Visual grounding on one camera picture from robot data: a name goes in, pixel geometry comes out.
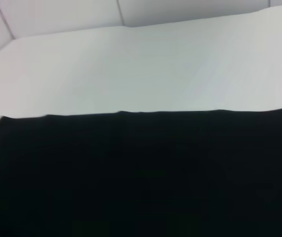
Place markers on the black t-shirt with FREE print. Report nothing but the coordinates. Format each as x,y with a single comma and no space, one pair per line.
141,177

